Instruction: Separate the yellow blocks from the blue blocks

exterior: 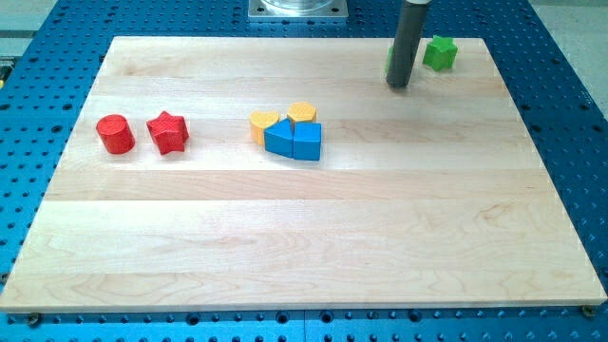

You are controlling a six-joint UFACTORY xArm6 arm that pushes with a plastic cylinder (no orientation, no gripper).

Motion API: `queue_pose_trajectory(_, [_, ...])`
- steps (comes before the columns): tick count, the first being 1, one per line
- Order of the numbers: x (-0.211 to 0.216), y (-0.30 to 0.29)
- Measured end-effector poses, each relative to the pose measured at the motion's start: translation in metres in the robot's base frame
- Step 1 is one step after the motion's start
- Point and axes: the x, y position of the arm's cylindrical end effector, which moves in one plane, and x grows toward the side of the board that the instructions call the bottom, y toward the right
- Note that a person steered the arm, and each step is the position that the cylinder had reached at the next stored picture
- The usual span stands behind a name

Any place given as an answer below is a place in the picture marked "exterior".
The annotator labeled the green star block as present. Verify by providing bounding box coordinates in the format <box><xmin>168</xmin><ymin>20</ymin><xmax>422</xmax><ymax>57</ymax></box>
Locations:
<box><xmin>423</xmin><ymin>35</ymin><xmax>458</xmax><ymax>71</ymax></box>

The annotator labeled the light wooden board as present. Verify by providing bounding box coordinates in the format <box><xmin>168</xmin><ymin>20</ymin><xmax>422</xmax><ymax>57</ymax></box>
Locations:
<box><xmin>1</xmin><ymin>36</ymin><xmax>606</xmax><ymax>314</ymax></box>

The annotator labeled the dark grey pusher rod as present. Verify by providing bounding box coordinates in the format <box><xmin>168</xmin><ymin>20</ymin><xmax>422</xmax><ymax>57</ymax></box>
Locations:
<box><xmin>386</xmin><ymin>0</ymin><xmax>431</xmax><ymax>88</ymax></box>

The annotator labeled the red cylinder block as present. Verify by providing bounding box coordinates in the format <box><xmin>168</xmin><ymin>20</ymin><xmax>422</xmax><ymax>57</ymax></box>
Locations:
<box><xmin>96</xmin><ymin>114</ymin><xmax>135</xmax><ymax>154</ymax></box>

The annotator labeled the red star block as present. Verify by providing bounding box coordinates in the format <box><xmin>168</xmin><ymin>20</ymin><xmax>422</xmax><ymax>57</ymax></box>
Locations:
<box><xmin>146</xmin><ymin>111</ymin><xmax>189</xmax><ymax>155</ymax></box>

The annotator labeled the blue wedge block left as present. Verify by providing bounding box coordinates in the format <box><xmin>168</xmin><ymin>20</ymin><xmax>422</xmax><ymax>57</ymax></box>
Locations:
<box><xmin>264</xmin><ymin>119</ymin><xmax>294</xmax><ymax>158</ymax></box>

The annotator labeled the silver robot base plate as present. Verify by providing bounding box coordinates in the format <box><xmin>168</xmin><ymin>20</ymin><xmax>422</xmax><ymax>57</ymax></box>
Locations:
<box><xmin>248</xmin><ymin>0</ymin><xmax>349</xmax><ymax>19</ymax></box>

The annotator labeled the yellow heart block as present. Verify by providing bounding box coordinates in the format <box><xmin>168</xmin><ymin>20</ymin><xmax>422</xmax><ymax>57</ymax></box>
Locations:
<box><xmin>250</xmin><ymin>111</ymin><xmax>280</xmax><ymax>146</ymax></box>

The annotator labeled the green block behind rod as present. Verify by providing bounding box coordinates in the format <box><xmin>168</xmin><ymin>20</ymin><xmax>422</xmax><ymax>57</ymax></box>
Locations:
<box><xmin>385</xmin><ymin>46</ymin><xmax>394</xmax><ymax>75</ymax></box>

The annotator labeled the yellow pentagon block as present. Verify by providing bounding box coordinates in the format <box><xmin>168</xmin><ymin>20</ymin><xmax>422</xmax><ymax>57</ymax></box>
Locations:
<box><xmin>287</xmin><ymin>102</ymin><xmax>317</xmax><ymax>124</ymax></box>

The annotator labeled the blue wedge block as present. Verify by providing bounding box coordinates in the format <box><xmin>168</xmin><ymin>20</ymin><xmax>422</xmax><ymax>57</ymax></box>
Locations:
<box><xmin>294</xmin><ymin>123</ymin><xmax>322</xmax><ymax>161</ymax></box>
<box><xmin>264</xmin><ymin>119</ymin><xmax>294</xmax><ymax>158</ymax></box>

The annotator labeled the blue wedge block right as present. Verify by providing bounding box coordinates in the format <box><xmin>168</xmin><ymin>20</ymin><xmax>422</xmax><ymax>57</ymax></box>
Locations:
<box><xmin>294</xmin><ymin>123</ymin><xmax>322</xmax><ymax>161</ymax></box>

